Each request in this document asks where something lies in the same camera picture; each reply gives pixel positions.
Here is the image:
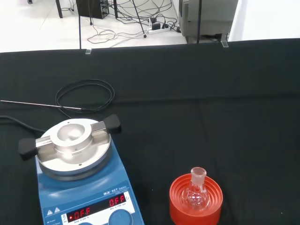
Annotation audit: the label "orange ribbed flask ring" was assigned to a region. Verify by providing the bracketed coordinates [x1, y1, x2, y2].
[169, 173, 223, 225]

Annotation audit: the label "black computer case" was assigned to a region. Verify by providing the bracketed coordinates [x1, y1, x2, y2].
[76, 0, 111, 20]

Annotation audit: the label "steel probe with thin cable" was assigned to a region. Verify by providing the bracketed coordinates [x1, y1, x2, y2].
[0, 79, 115, 119]

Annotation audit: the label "steel heating block black handles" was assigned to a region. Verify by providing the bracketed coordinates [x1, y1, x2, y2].
[18, 114, 122, 161]

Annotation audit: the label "tangled floor cables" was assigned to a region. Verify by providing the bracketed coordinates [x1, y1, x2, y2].
[86, 0, 183, 48]

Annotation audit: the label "black table leg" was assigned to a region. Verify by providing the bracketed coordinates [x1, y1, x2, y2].
[55, 0, 64, 19]

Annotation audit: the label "black bench cloth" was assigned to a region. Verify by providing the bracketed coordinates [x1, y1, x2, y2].
[0, 38, 300, 225]

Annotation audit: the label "black tripod leg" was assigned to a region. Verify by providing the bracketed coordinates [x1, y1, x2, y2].
[131, 0, 148, 38]

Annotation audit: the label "grey metal cabinet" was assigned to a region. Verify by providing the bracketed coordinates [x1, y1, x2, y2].
[178, 0, 239, 44]

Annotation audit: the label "thin black stand pole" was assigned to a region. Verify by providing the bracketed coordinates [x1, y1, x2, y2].
[78, 14, 83, 50]
[196, 0, 203, 45]

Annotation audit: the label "thick black power cable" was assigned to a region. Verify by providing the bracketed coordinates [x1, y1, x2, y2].
[0, 115, 45, 135]

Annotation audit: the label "blue base heater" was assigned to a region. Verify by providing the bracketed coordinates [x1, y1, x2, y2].
[35, 118, 143, 225]

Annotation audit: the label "white power strip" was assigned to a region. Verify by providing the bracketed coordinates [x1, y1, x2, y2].
[147, 25, 170, 35]

